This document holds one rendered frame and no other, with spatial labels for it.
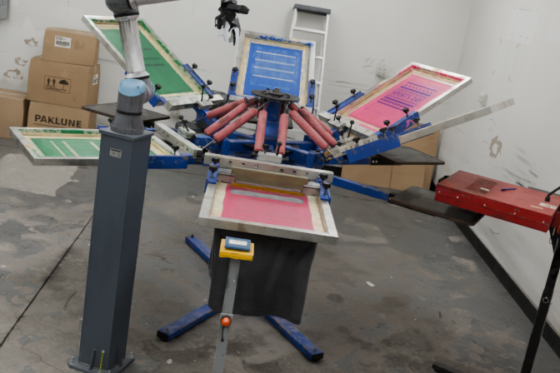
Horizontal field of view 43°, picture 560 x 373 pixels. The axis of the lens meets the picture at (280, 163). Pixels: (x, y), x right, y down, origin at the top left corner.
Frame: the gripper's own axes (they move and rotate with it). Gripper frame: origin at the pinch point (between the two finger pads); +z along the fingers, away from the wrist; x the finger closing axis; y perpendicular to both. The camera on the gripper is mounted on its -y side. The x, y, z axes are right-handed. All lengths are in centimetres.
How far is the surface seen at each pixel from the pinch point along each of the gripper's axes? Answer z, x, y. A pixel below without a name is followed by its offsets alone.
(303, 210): 57, -63, 17
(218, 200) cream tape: 54, -30, 40
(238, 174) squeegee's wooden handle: 36, -45, 43
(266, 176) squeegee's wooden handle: 36, -55, 34
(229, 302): 108, -16, 15
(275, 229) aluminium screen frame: 78, -29, 2
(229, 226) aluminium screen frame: 77, -15, 15
